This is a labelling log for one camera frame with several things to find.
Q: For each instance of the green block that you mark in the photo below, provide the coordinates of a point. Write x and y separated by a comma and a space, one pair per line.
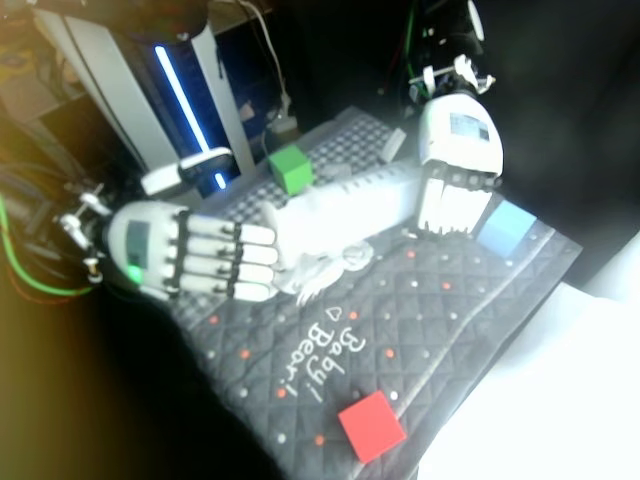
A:
292, 170

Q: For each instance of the grey quilt with bear print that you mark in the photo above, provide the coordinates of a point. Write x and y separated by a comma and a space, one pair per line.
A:
410, 325

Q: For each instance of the white power plug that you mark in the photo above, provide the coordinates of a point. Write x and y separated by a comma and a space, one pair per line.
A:
285, 120

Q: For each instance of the large clear plastic syringe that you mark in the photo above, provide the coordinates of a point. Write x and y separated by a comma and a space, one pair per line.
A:
345, 210

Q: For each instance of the blue block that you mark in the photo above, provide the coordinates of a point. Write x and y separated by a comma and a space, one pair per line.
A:
505, 227

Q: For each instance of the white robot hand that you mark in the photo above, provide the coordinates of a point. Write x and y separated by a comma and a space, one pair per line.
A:
150, 235
440, 140

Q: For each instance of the white tower with blue light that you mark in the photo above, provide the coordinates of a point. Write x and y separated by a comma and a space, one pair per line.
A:
125, 100

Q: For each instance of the red block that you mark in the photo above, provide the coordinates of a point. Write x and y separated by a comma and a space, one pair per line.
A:
372, 427

